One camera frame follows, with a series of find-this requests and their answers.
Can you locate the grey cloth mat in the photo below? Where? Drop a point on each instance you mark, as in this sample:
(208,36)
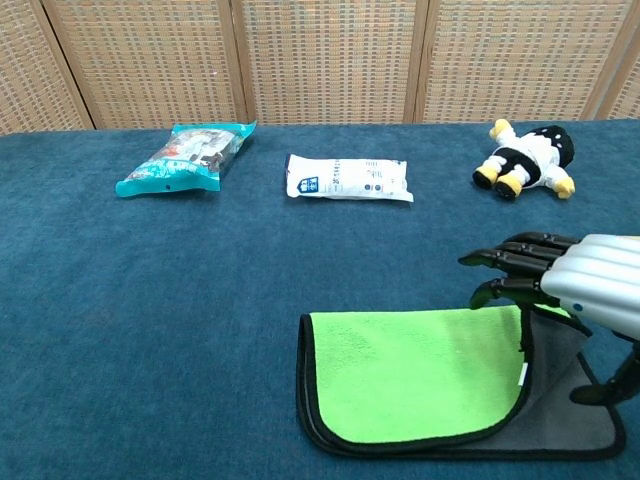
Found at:
(410,375)

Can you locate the white tissue pack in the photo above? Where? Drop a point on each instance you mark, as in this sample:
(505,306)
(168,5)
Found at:
(350,177)

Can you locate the black white plush penguin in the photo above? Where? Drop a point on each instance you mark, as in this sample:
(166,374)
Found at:
(525,155)

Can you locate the blue carpet table cover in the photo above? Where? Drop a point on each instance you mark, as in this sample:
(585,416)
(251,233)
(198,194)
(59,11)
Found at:
(150,300)

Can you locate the woven bamboo folding screen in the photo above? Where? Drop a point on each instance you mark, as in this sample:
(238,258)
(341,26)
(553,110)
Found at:
(320,55)

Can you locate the teal snack package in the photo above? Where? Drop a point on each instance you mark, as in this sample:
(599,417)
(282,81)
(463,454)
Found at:
(185,160)

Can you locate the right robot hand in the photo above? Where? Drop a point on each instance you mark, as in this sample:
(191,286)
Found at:
(590,270)

